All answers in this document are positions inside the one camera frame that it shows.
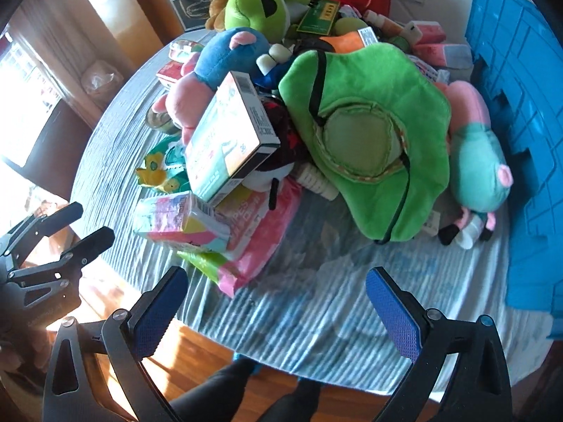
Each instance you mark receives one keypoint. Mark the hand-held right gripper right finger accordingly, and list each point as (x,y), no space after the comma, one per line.
(396,312)

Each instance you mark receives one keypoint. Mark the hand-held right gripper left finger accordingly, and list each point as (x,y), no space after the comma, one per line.
(154,316)

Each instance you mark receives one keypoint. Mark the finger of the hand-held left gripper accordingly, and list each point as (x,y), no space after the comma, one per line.
(48,222)
(92,244)

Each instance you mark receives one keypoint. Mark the blue plastic crate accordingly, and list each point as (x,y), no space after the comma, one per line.
(528,140)

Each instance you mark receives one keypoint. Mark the clear plastic container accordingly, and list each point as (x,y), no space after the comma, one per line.
(101,79)

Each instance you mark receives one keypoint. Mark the green wipes pack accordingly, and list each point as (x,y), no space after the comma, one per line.
(202,266)

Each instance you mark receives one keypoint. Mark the dark wooden chair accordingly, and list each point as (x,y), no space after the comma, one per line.
(44,140)

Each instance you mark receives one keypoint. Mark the colourful tissue pack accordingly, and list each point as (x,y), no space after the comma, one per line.
(176,215)

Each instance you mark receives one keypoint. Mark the person's left leg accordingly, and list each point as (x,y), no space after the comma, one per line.
(211,391)

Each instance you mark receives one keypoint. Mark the person's leg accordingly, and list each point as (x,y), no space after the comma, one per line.
(294,400)
(211,391)

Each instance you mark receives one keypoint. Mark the small white barcode box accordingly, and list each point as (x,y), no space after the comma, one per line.
(368,36)
(431,224)

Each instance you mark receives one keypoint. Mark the white bottle teal label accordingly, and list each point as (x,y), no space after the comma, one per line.
(470,235)

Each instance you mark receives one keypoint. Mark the green yellow snack packet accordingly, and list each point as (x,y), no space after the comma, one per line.
(176,158)

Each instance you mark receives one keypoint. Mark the pink wipes pack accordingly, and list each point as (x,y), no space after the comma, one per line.
(259,237)

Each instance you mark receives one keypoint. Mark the person's right leg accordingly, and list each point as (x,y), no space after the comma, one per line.
(294,400)

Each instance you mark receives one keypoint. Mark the round tin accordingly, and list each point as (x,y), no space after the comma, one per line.
(160,121)

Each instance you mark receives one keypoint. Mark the pink pig plush teal dress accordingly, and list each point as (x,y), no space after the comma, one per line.
(477,162)

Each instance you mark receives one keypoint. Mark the green plush hat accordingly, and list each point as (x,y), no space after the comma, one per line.
(374,140)

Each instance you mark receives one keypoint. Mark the white box black end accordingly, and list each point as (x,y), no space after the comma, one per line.
(224,132)

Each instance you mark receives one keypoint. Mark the black red plush toy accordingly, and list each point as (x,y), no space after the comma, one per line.
(286,140)

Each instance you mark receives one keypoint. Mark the red white green pack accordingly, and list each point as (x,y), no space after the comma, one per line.
(181,50)

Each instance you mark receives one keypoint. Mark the pink pig plush blue dress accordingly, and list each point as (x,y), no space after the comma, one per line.
(228,52)

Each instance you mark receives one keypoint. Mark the white patterned box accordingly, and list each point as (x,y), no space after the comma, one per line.
(429,70)

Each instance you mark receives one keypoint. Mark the dark blue plush white teeth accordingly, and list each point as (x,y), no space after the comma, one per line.
(272,63)

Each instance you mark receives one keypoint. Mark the dark box gold print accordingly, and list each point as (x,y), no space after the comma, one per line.
(193,4)

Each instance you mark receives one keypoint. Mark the grey tissue pack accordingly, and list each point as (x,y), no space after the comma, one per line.
(459,57)

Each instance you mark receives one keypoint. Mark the small pink tissue pack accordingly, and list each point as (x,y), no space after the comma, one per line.
(424,33)
(431,51)

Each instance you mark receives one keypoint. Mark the brown bear plush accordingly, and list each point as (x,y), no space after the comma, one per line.
(217,9)

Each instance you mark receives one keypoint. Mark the orange cloth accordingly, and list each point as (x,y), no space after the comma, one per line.
(347,41)

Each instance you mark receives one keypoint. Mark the green plush ball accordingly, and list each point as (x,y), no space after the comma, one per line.
(347,26)

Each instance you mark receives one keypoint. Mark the brown bottle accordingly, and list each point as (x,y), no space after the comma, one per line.
(382,22)

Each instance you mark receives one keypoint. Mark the green frog plush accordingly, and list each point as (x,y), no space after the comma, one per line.
(259,4)

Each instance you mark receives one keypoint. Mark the green tea box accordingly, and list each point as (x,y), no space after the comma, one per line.
(319,17)

